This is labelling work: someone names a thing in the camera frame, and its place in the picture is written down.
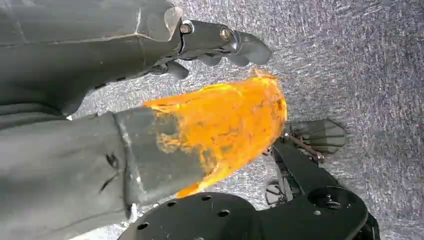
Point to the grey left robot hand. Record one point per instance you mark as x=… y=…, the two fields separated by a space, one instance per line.
x=99 y=159

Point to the black robot leg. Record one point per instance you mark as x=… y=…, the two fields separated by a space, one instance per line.
x=251 y=215

